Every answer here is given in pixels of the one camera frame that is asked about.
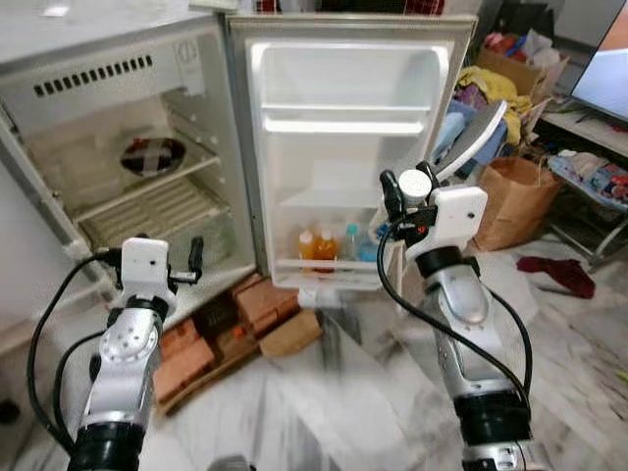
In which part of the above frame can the orange clay brick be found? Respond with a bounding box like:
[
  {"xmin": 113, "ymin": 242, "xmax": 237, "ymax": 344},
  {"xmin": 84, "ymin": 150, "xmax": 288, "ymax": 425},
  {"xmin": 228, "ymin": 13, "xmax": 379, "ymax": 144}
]
[
  {"xmin": 151, "ymin": 322, "xmax": 218, "ymax": 402},
  {"xmin": 230, "ymin": 274, "xmax": 301, "ymax": 336}
]

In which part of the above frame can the orange drink bottle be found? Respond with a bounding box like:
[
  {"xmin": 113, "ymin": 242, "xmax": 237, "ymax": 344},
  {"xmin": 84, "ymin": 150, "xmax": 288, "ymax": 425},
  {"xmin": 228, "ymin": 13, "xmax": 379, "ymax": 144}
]
[
  {"xmin": 298, "ymin": 227, "xmax": 321, "ymax": 265},
  {"xmin": 316, "ymin": 228, "xmax": 340, "ymax": 265}
]

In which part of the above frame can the flat screen television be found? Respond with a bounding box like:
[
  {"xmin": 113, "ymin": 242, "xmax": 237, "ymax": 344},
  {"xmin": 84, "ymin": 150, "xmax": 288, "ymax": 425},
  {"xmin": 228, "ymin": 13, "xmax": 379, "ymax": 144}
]
[{"xmin": 570, "ymin": 0, "xmax": 628, "ymax": 122}]

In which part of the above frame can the grey fridge door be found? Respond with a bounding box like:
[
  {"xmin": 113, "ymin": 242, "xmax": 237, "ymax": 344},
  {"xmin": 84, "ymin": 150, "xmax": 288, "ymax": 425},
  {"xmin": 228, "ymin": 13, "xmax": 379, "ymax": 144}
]
[{"xmin": 225, "ymin": 14, "xmax": 479, "ymax": 297}]

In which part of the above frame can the dark red cloth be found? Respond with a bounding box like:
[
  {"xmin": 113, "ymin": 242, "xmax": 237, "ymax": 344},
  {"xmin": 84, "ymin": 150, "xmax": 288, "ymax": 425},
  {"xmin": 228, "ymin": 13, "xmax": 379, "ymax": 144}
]
[{"xmin": 516, "ymin": 254, "xmax": 598, "ymax": 300}]

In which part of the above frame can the yellow cloth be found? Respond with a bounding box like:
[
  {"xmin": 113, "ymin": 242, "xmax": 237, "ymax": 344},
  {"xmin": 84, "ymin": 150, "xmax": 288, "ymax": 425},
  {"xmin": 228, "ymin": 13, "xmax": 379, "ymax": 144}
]
[{"xmin": 455, "ymin": 66, "xmax": 532, "ymax": 144}]

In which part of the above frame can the brown paper bag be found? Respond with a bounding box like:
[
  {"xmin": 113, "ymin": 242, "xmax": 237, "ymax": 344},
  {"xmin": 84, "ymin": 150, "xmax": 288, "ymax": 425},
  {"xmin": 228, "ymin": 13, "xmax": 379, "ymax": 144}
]
[{"xmin": 473, "ymin": 156, "xmax": 566, "ymax": 253}]

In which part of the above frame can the dark bowl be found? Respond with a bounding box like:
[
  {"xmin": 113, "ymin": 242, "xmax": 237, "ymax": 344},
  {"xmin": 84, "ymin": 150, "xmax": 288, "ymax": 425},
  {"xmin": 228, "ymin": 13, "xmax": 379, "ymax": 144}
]
[{"xmin": 119, "ymin": 136, "xmax": 188, "ymax": 179}]

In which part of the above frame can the pale blue bottle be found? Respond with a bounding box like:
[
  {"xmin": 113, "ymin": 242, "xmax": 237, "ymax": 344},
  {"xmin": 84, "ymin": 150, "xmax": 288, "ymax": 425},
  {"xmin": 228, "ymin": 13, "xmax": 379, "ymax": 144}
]
[{"xmin": 342, "ymin": 223, "xmax": 380, "ymax": 265}]

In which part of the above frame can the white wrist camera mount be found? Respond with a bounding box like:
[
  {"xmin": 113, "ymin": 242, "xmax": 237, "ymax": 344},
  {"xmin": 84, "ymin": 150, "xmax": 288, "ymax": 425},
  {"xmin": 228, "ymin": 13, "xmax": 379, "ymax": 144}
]
[
  {"xmin": 119, "ymin": 237, "xmax": 179, "ymax": 306},
  {"xmin": 403, "ymin": 185, "xmax": 490, "ymax": 262}
]

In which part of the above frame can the white ribbed fridge shelf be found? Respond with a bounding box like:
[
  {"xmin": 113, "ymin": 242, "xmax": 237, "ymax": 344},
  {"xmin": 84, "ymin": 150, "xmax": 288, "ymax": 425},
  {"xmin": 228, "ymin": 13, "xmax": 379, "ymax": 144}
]
[{"xmin": 78, "ymin": 176, "xmax": 233, "ymax": 252}]

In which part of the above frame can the white wire fridge shelf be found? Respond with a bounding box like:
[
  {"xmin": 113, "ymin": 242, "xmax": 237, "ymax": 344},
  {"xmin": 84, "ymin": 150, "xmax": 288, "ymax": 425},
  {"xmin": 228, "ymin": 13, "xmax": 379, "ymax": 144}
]
[{"xmin": 67, "ymin": 145, "xmax": 223, "ymax": 226}]

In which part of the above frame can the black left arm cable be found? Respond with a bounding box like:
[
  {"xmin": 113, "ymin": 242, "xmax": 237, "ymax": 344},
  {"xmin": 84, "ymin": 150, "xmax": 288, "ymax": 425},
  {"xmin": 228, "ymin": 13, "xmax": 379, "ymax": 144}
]
[{"xmin": 26, "ymin": 249, "xmax": 125, "ymax": 454}]

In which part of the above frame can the grey fridge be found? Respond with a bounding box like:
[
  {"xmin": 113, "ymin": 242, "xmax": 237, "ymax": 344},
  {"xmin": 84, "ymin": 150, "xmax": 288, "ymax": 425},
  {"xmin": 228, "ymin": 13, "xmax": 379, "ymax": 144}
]
[{"xmin": 0, "ymin": 12, "xmax": 264, "ymax": 340}]

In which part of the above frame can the cardboard box of toys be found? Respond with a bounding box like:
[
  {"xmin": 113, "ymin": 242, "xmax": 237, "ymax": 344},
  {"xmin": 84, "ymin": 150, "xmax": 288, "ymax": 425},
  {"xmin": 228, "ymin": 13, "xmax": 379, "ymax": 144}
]
[{"xmin": 475, "ymin": 28, "xmax": 571, "ymax": 111}]

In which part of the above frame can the grey television stand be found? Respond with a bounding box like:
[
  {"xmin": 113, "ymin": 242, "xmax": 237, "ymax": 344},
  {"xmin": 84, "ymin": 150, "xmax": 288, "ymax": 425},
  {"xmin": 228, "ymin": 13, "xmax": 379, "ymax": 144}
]
[{"xmin": 537, "ymin": 98, "xmax": 628, "ymax": 159}]

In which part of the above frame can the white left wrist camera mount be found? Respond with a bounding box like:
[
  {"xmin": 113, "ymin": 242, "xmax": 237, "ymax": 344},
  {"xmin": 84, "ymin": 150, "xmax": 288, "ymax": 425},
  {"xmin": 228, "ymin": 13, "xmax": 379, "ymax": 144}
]
[{"xmin": 119, "ymin": 237, "xmax": 179, "ymax": 306}]

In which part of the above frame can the grey padded ironing board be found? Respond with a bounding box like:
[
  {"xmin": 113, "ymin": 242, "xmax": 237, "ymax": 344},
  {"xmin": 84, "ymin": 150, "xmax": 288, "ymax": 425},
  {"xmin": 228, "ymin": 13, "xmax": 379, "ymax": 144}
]
[{"xmin": 432, "ymin": 98, "xmax": 510, "ymax": 184}]

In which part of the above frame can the colourful baby bouncer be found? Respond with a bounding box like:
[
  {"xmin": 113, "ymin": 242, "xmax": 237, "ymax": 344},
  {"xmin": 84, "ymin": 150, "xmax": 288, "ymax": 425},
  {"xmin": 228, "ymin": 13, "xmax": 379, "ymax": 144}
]
[{"xmin": 549, "ymin": 148, "xmax": 628, "ymax": 262}]

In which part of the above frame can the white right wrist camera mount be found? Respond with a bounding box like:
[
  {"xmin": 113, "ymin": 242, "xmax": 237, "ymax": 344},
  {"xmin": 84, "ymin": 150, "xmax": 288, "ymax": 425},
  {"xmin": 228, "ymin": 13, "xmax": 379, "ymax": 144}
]
[{"xmin": 403, "ymin": 185, "xmax": 490, "ymax": 262}]

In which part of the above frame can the white round container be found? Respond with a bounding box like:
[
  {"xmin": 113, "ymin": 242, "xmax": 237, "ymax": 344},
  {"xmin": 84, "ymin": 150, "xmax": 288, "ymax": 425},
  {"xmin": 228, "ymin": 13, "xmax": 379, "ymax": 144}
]
[{"xmin": 398, "ymin": 168, "xmax": 434, "ymax": 201}]

